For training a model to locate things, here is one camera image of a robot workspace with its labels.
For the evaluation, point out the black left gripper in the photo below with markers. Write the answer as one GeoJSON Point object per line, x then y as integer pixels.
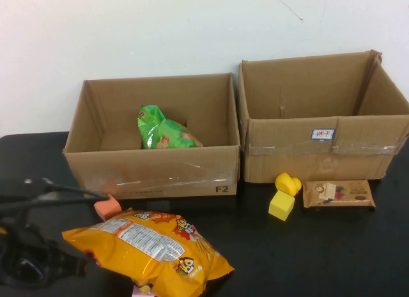
{"type": "Point", "coordinates": [38, 262]}

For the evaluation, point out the orange foam cube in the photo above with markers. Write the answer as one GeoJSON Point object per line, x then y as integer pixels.
{"type": "Point", "coordinates": [108, 210]}

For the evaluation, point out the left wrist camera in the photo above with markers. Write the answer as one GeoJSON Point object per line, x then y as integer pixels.
{"type": "Point", "coordinates": [25, 186]}

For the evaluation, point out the yellow rubber duck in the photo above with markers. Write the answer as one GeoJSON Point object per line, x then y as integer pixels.
{"type": "Point", "coordinates": [286, 182]}

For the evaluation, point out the light pink foam cube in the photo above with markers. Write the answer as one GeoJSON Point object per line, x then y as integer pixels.
{"type": "Point", "coordinates": [136, 293]}

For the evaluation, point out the orange chips bag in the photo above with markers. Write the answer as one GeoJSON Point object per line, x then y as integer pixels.
{"type": "Point", "coordinates": [143, 246]}

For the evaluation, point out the green snack bag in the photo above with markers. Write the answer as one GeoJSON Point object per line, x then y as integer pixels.
{"type": "Point", "coordinates": [166, 134]}

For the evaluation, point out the cardboard box with F2 print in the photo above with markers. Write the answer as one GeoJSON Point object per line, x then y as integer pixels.
{"type": "Point", "coordinates": [143, 175]}

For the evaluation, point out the white handwritten label sticker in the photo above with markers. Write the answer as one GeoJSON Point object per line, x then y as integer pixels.
{"type": "Point", "coordinates": [322, 134]}

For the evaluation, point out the cardboard box with white label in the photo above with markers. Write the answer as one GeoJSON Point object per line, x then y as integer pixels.
{"type": "Point", "coordinates": [287, 163]}

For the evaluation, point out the brown biscuit packet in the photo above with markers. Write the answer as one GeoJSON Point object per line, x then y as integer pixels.
{"type": "Point", "coordinates": [351, 194]}

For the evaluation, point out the yellow foam cube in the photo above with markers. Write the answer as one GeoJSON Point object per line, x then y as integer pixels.
{"type": "Point", "coordinates": [280, 206]}

